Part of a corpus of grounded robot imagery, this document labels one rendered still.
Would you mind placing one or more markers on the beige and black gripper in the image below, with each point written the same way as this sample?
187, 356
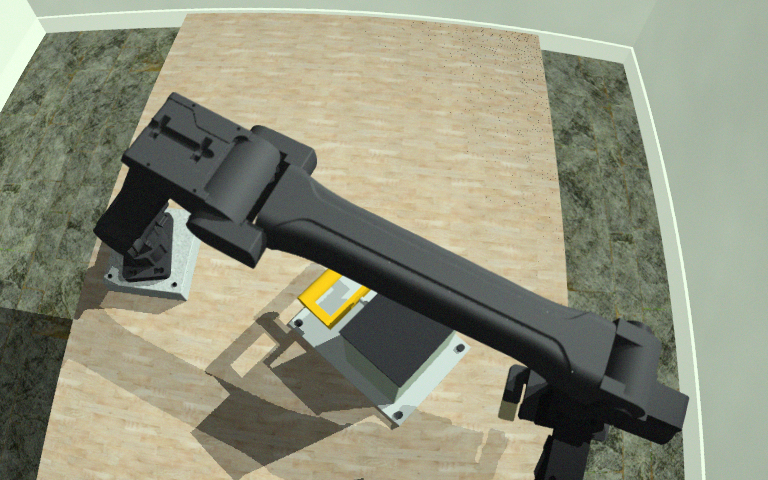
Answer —
519, 375

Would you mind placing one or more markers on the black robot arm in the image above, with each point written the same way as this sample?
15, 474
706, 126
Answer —
234, 179

